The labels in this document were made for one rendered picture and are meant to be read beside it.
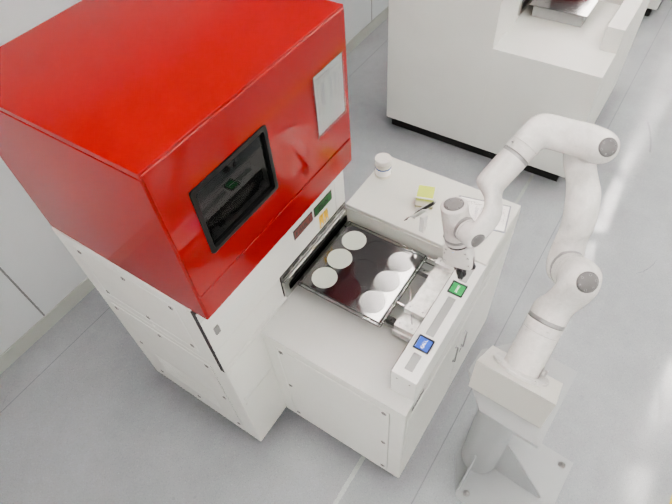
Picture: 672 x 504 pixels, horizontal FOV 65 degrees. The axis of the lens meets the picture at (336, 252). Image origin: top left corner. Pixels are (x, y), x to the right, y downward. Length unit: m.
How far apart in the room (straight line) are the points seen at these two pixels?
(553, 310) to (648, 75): 3.48
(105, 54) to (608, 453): 2.59
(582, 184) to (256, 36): 1.04
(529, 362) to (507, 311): 1.30
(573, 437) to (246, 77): 2.22
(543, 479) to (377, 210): 1.43
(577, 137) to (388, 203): 0.83
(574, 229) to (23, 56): 1.65
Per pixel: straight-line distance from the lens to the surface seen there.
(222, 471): 2.75
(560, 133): 1.70
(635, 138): 4.37
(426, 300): 2.02
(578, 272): 1.71
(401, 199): 2.22
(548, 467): 2.77
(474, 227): 1.61
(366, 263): 2.08
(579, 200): 1.74
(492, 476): 2.70
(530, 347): 1.81
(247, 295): 1.84
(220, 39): 1.57
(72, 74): 1.60
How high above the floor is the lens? 2.56
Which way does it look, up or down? 52 degrees down
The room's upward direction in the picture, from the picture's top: 6 degrees counter-clockwise
